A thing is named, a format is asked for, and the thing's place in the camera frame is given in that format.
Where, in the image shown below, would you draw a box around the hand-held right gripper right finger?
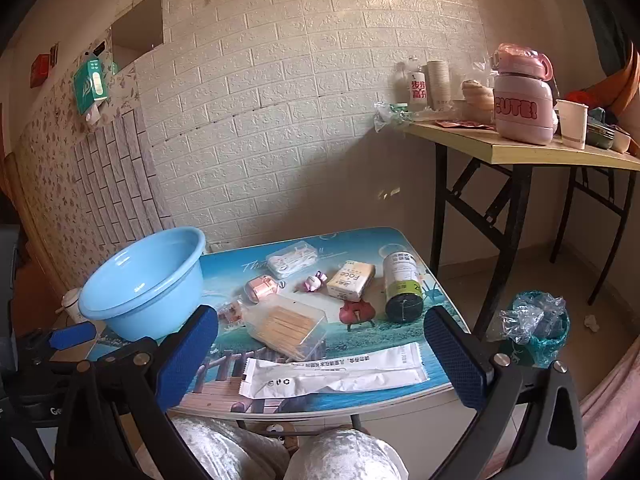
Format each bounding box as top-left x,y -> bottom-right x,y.
423,305 -> 587,480

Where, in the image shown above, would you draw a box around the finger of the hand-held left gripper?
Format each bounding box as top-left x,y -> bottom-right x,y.
20,321 -> 98,367

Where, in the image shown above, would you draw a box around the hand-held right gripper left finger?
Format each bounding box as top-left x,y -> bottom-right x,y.
54,304 -> 221,480

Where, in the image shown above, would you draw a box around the small clear snack packet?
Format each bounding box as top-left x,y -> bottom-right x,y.
216,300 -> 246,328

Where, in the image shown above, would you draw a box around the blue plastic basin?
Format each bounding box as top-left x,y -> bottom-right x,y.
77,226 -> 207,342

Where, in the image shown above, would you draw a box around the dark green cylindrical can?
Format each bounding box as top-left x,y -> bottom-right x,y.
383,251 -> 425,324

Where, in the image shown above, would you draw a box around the pink earphone case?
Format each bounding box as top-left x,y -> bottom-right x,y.
244,275 -> 281,305

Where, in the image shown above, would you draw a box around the clear box of wooden toothpicks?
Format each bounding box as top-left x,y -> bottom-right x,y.
243,294 -> 328,362

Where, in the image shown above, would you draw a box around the long white packet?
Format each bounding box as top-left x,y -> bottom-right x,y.
241,342 -> 430,400

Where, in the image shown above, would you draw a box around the beige tissue pack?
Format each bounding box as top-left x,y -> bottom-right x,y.
326,260 -> 377,302

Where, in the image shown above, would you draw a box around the clear box of floss picks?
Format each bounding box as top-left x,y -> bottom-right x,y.
265,241 -> 319,281

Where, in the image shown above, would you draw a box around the small pink toy figure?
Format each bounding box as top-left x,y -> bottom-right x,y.
301,270 -> 328,294

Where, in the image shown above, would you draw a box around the trash bin with green bag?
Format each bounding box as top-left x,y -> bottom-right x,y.
500,290 -> 571,368

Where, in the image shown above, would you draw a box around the blue printed low table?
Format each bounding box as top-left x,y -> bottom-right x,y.
87,226 -> 473,417

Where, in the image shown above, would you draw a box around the person's left leg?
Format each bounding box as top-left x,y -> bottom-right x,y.
170,416 -> 291,480

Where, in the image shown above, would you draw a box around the person's leg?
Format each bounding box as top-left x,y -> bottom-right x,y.
284,427 -> 408,480
170,416 -> 291,480

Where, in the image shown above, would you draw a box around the person's right leg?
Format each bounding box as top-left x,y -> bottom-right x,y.
284,427 -> 408,480

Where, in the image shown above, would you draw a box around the pink blanket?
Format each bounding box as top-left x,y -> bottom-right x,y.
580,345 -> 640,480

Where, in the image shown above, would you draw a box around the yellow folding table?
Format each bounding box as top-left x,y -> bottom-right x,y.
404,107 -> 640,341

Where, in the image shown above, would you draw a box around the red flat packets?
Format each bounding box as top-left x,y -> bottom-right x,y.
434,119 -> 496,131

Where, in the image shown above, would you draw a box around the pink water bottle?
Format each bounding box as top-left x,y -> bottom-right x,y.
491,42 -> 559,147

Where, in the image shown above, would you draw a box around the crumpled clear plastic bag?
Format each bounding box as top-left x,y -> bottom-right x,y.
374,101 -> 416,133

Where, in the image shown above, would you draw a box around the white paper cup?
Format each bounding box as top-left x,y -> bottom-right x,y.
556,99 -> 590,151

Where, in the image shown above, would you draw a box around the bagged bread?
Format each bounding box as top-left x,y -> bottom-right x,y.
461,79 -> 496,111

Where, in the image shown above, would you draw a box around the green bowls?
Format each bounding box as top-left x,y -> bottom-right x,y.
586,110 -> 632,153

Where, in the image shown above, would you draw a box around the clear bottle with red label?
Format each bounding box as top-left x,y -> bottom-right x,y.
406,56 -> 428,113

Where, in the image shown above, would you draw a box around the stack of paper cups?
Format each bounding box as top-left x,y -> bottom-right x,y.
426,60 -> 453,111

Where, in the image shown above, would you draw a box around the orange cloth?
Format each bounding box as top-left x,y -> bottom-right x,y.
607,42 -> 640,121

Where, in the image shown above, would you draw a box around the green wall tissue box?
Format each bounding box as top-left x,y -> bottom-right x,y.
73,52 -> 118,123

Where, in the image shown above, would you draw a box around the red wall box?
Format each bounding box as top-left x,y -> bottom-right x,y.
31,55 -> 56,88

